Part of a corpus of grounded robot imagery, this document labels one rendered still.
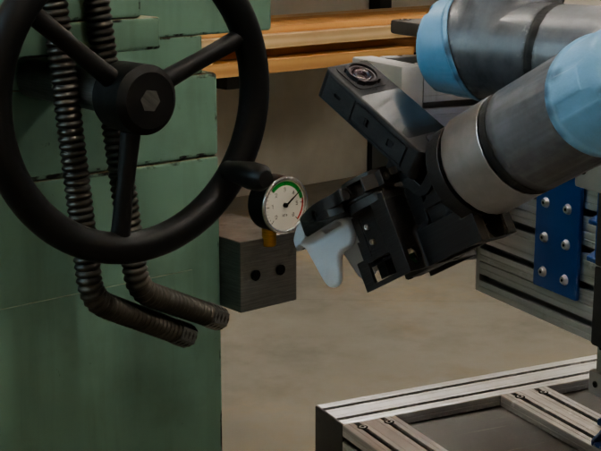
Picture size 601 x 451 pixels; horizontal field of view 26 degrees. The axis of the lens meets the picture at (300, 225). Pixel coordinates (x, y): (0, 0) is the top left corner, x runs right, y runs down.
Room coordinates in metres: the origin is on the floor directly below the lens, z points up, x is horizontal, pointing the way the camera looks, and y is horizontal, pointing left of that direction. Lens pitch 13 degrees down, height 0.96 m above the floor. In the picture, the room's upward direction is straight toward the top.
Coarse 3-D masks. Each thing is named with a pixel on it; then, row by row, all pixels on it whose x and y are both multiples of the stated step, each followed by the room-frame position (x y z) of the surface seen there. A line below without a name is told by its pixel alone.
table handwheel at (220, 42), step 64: (0, 64) 1.01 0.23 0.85; (128, 64) 1.10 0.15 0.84; (192, 64) 1.14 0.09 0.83; (256, 64) 1.18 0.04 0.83; (0, 128) 1.01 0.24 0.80; (128, 128) 1.08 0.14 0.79; (256, 128) 1.18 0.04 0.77; (0, 192) 1.03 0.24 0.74; (128, 192) 1.09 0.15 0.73; (128, 256) 1.09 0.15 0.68
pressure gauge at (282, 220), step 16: (288, 176) 1.36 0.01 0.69; (256, 192) 1.36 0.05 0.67; (272, 192) 1.35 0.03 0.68; (288, 192) 1.37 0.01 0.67; (304, 192) 1.38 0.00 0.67; (256, 208) 1.35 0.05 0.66; (272, 208) 1.35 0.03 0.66; (288, 208) 1.37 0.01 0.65; (304, 208) 1.38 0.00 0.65; (256, 224) 1.37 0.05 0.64; (272, 224) 1.35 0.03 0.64; (288, 224) 1.37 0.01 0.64; (272, 240) 1.38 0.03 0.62
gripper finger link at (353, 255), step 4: (356, 240) 1.01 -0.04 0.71; (356, 244) 1.01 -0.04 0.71; (304, 248) 1.03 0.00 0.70; (352, 248) 1.01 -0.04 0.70; (356, 248) 1.01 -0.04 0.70; (344, 252) 1.02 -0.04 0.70; (348, 252) 1.01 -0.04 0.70; (352, 252) 1.01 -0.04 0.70; (356, 252) 1.01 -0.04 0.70; (348, 256) 1.01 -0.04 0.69; (352, 256) 1.01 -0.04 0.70; (356, 256) 1.01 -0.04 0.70; (360, 256) 1.00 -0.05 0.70; (348, 260) 1.01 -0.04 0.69; (352, 260) 1.01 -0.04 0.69; (356, 260) 1.01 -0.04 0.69; (360, 260) 1.00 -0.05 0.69; (352, 264) 1.01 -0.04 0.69; (356, 264) 1.01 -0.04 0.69; (356, 268) 1.01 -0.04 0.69; (356, 272) 1.01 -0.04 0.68; (376, 272) 0.99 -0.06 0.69; (360, 276) 1.01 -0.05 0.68
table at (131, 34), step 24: (144, 0) 1.33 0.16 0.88; (168, 0) 1.34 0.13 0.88; (192, 0) 1.36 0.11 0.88; (264, 0) 1.42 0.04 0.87; (72, 24) 1.16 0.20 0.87; (120, 24) 1.19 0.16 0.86; (144, 24) 1.21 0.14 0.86; (168, 24) 1.34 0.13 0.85; (192, 24) 1.36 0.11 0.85; (216, 24) 1.38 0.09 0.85; (264, 24) 1.42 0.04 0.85; (24, 48) 1.13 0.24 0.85; (120, 48) 1.19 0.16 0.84; (144, 48) 1.21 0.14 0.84
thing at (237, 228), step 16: (224, 224) 1.44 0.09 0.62; (240, 224) 1.44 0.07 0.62; (224, 240) 1.38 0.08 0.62; (240, 240) 1.37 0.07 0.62; (256, 240) 1.37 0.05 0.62; (288, 240) 1.40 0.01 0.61; (224, 256) 1.38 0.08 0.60; (240, 256) 1.36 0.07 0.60; (256, 256) 1.37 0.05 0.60; (272, 256) 1.39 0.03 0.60; (288, 256) 1.40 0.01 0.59; (224, 272) 1.38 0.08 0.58; (240, 272) 1.36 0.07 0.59; (256, 272) 1.37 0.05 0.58; (272, 272) 1.39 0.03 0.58; (288, 272) 1.40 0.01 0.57; (224, 288) 1.38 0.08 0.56; (240, 288) 1.36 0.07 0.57; (256, 288) 1.37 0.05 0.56; (272, 288) 1.39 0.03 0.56; (288, 288) 1.40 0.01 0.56; (224, 304) 1.38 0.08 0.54; (240, 304) 1.36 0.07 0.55; (256, 304) 1.37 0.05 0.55; (272, 304) 1.39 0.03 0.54
